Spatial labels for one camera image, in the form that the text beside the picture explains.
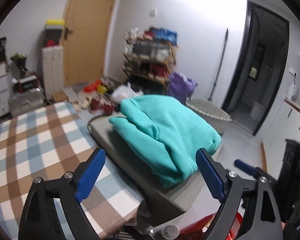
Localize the yellow box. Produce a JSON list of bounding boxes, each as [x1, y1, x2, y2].
[[45, 19, 65, 29]]

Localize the grey cushion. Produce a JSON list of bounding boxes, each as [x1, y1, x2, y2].
[[87, 114, 224, 227]]

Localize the red plastic bag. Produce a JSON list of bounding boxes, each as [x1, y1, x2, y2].
[[175, 211, 243, 240]]

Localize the small white plastic bag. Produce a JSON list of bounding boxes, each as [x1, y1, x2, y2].
[[112, 85, 144, 105]]

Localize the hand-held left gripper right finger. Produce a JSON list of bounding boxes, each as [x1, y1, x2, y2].
[[195, 148, 283, 240]]

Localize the white kettle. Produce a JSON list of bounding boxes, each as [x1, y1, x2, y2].
[[286, 83, 299, 100]]

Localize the wooden shoe rack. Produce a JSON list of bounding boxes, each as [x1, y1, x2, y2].
[[122, 26, 179, 83]]

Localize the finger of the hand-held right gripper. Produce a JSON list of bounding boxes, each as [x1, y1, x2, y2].
[[234, 159, 278, 183]]

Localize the checked blanket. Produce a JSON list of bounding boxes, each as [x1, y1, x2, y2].
[[0, 102, 144, 240]]

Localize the white trash bin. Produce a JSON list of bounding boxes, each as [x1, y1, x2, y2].
[[250, 100, 267, 119]]

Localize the wicker basket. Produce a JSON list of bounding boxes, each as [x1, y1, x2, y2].
[[185, 96, 232, 133]]

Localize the wire crate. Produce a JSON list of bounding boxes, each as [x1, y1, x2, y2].
[[9, 86, 46, 117]]

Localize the black cardboard box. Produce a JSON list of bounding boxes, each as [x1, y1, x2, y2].
[[14, 75, 38, 93]]

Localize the wooden door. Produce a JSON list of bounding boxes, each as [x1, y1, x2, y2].
[[62, 0, 122, 87]]

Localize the black storage box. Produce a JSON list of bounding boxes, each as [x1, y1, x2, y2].
[[44, 28, 64, 47]]

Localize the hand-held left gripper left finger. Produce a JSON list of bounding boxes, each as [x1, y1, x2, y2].
[[19, 147, 107, 240]]

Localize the white kitchen counter cabinet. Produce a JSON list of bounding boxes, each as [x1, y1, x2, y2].
[[261, 97, 300, 177]]

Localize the pile of floor clutter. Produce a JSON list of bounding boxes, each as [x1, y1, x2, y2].
[[74, 79, 121, 113]]

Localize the green plant bouquet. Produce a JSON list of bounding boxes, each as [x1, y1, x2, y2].
[[10, 53, 28, 77]]

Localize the grey round lid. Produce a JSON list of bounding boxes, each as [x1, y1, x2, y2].
[[162, 225, 180, 240]]

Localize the purple bag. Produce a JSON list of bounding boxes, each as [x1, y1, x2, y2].
[[168, 72, 198, 104]]

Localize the teal knit sweater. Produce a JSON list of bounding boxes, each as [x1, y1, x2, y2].
[[109, 94, 222, 188]]

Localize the black door frame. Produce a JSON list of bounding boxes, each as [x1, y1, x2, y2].
[[221, 1, 290, 136]]

